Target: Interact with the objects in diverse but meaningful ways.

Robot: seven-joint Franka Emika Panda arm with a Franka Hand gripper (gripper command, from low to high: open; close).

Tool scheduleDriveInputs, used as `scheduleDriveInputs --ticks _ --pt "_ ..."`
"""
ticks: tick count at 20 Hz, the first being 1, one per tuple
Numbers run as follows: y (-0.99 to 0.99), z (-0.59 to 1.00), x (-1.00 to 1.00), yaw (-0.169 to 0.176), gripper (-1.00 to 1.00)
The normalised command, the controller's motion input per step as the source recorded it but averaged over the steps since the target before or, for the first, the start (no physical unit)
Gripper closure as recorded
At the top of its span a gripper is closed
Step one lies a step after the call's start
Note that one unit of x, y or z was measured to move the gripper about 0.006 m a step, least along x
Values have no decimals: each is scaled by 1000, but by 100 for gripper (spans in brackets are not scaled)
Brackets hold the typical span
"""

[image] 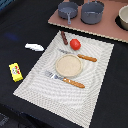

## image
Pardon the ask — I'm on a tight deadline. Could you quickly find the red tomato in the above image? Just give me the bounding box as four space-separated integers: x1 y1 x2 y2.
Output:
70 39 81 50

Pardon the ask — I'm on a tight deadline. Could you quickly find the brown sausage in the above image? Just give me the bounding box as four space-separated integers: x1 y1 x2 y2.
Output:
61 31 68 45

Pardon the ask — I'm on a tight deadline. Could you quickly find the white tube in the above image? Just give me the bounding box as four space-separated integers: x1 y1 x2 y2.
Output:
25 43 44 51

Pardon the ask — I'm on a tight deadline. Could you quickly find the yellow butter box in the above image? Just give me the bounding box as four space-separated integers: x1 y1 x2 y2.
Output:
9 63 23 82

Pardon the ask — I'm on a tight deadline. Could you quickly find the round beige plate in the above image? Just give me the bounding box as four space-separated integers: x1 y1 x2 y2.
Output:
55 54 83 77

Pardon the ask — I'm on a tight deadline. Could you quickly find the woven white placemat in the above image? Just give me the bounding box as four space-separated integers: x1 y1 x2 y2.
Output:
14 32 114 128

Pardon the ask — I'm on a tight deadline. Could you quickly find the pink wooden board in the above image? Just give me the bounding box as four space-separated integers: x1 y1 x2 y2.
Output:
48 0 128 43

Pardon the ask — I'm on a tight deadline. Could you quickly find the grey cooking pot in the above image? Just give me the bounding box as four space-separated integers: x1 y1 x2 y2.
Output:
81 0 104 24

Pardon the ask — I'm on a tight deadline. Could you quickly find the beige bowl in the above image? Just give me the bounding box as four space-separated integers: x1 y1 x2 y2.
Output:
119 5 128 30

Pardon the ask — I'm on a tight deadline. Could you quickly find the wooden handled fork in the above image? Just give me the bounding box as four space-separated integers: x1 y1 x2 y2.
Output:
45 71 85 88

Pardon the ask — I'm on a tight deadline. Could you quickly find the wooden handled knife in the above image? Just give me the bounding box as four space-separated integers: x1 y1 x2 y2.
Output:
58 49 97 62

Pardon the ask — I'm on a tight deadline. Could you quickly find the grey saucepan with handle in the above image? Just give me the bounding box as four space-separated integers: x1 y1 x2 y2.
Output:
58 2 78 24

